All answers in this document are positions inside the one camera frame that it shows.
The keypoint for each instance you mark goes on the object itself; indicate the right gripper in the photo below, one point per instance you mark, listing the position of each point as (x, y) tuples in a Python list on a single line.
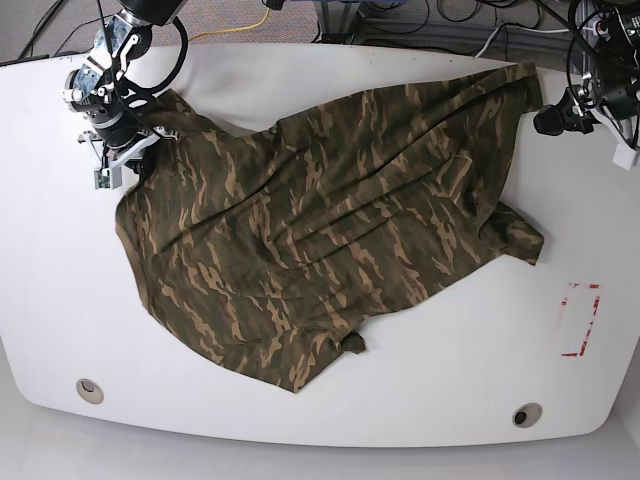
[(126, 147)]

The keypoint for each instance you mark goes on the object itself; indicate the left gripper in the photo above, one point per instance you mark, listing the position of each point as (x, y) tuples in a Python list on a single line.
[(617, 109)]

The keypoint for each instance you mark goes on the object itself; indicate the camouflage t-shirt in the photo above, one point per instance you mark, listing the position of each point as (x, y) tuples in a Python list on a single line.
[(265, 253)]

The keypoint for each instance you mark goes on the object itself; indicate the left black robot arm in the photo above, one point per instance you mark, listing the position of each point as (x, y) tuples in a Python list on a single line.
[(602, 74)]

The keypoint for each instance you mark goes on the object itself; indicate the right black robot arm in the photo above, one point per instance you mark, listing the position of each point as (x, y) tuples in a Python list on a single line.
[(115, 105)]

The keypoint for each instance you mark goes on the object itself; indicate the red tape rectangle marking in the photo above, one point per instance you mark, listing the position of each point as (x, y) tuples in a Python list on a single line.
[(576, 319)]

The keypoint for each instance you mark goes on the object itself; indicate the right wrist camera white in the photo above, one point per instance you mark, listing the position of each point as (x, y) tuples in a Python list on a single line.
[(107, 178)]

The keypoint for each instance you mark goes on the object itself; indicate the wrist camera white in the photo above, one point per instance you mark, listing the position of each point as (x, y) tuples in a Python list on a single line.
[(107, 178), (625, 157)]

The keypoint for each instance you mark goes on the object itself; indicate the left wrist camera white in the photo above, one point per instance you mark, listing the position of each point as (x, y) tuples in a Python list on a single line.
[(625, 157)]

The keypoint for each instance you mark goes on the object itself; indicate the left table cable grommet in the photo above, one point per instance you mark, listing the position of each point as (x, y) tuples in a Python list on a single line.
[(89, 391)]

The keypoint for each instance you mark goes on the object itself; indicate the table cable grommet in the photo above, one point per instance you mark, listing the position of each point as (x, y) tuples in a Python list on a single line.
[(527, 415), (89, 391)]

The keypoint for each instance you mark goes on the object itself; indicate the right table cable grommet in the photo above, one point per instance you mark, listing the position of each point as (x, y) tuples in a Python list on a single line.
[(527, 415)]

